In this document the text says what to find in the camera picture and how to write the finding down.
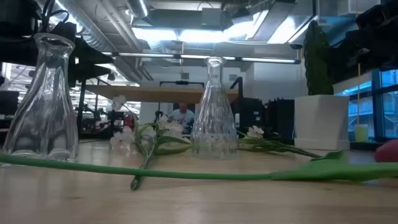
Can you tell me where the white planter pot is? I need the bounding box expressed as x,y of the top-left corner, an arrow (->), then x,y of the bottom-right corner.
294,94 -> 351,151

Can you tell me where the person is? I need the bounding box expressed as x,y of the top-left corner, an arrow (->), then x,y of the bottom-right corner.
169,103 -> 196,129

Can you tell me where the twisted clear glass vase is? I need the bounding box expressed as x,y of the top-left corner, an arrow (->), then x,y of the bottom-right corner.
2,32 -> 80,163

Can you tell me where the yellow cup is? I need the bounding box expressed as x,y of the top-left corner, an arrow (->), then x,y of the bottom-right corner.
354,124 -> 369,143

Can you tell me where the wooden shelf with black legs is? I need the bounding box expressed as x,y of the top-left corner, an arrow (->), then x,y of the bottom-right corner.
78,76 -> 244,139

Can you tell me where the red background cart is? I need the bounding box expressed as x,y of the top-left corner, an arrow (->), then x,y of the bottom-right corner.
123,113 -> 136,131

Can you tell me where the green cactus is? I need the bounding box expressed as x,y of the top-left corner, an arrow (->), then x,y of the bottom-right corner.
303,20 -> 335,96

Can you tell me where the black background workstation frame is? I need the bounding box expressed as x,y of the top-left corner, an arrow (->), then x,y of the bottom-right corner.
159,80 -> 206,88

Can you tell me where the diamond-cut clear glass vase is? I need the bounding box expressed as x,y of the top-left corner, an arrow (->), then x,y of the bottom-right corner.
190,56 -> 240,161

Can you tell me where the red artificial tulip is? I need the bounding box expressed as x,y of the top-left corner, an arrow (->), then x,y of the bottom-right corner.
0,139 -> 398,183

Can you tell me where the white artificial flower sprig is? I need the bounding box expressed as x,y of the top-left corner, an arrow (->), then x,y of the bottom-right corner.
236,124 -> 323,159
109,95 -> 193,192

